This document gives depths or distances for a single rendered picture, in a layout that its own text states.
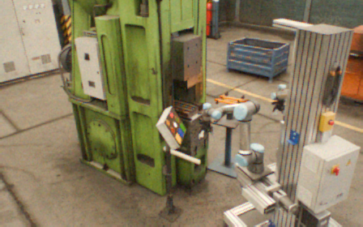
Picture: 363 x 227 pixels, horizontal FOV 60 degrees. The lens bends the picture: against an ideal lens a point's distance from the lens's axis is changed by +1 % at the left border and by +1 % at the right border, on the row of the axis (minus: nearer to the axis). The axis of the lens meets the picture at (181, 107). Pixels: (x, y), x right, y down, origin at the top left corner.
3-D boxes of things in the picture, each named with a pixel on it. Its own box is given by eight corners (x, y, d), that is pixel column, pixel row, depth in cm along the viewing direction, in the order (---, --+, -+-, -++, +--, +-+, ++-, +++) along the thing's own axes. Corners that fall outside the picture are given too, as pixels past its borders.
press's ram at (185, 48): (204, 70, 340) (205, 33, 323) (184, 81, 312) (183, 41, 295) (174, 64, 363) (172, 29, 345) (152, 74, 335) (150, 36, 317)
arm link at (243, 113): (257, 164, 258) (257, 102, 239) (244, 171, 250) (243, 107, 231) (246, 158, 268) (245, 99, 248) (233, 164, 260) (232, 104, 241)
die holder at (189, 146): (208, 142, 376) (209, 109, 357) (191, 156, 349) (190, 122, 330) (172, 129, 407) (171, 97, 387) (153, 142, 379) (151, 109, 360)
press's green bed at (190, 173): (207, 173, 397) (208, 142, 376) (191, 189, 370) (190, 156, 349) (173, 159, 427) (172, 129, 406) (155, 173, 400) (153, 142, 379)
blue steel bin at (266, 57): (287, 72, 725) (291, 42, 693) (271, 82, 672) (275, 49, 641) (242, 63, 797) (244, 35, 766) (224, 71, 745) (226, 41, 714)
